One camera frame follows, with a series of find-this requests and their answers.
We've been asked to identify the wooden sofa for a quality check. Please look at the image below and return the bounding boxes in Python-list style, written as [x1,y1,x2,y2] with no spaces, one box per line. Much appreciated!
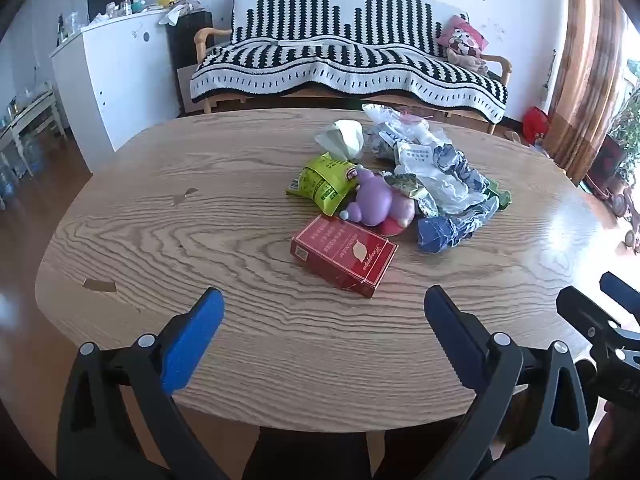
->
[194,27,513,136]

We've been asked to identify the small green wrapper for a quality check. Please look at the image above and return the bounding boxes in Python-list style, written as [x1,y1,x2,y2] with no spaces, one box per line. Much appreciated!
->
[487,180,513,211]

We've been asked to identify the green snack packet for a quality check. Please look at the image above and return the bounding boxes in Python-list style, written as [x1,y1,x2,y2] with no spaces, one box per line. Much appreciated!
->
[286,151,361,217]

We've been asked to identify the clear plastic bag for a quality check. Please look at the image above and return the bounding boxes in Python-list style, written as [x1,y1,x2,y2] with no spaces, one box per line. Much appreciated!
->
[362,103,451,153]

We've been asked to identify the white cabinet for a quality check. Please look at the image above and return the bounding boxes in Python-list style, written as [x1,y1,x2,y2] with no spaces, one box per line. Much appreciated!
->
[50,7,183,173]

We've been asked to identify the assorted bottles and papers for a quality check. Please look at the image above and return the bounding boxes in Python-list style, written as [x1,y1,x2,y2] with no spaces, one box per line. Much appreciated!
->
[57,0,201,43]

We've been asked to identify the silver pill blister packs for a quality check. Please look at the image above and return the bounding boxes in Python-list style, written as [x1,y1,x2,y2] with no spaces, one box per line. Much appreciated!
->
[434,144,488,196]

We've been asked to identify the brown plush toy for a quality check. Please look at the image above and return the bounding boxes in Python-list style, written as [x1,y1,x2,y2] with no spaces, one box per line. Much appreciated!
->
[446,47,491,77]

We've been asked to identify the black speaker cabinet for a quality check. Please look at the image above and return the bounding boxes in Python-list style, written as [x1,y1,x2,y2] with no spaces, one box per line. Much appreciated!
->
[166,10,215,116]

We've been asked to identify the purple toy figure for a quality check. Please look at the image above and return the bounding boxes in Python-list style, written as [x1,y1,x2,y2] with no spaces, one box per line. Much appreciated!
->
[340,167,417,237]

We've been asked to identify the brown cardboard sheet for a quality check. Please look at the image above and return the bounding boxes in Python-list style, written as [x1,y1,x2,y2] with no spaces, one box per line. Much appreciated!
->
[176,62,202,116]

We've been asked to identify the dark plant pot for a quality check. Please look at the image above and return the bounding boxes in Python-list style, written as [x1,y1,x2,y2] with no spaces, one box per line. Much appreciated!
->
[587,135,626,193]

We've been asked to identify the green houseplant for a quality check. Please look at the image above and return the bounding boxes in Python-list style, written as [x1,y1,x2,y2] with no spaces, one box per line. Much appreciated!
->
[607,60,640,173]

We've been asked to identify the green foil wrapper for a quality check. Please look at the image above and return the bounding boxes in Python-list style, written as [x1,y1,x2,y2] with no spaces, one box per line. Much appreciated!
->
[385,173,440,218]

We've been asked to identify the black white striped blanket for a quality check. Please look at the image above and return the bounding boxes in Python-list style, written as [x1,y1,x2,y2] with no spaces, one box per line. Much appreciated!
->
[190,0,508,123]

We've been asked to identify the blue wrapper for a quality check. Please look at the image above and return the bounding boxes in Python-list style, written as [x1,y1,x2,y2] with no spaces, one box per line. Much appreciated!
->
[417,200,501,253]

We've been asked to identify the red cardboard box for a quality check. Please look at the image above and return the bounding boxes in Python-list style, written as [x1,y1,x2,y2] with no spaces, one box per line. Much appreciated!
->
[291,213,399,299]

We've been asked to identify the white small table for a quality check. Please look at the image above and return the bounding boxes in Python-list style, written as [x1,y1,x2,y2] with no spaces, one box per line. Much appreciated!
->
[0,80,68,181]

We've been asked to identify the brown curtain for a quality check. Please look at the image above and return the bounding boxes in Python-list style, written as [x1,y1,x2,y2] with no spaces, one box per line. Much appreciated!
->
[547,0,626,186]

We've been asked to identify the red bag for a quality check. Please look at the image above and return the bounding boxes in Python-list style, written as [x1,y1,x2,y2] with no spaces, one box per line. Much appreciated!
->
[522,106,551,145]

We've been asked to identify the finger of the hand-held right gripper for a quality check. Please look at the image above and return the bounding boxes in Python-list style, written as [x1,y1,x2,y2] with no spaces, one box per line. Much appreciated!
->
[556,286,626,356]
[600,271,640,318]

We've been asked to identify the clear plastic film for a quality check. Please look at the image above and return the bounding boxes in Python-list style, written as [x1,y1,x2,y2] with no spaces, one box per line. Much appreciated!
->
[394,142,496,216]

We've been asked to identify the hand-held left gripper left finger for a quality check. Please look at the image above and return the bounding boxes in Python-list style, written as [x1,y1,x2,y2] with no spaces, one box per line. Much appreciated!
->
[56,287,226,480]

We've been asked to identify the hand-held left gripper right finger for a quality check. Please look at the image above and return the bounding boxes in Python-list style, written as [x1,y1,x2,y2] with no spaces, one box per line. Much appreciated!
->
[423,285,591,480]

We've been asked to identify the children's ride-on toys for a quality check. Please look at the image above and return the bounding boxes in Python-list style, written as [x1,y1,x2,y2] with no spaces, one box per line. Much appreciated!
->
[607,180,640,253]

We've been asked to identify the pink cartoon cushion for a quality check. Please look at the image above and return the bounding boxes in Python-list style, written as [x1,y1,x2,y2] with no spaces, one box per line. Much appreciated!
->
[437,15,491,58]

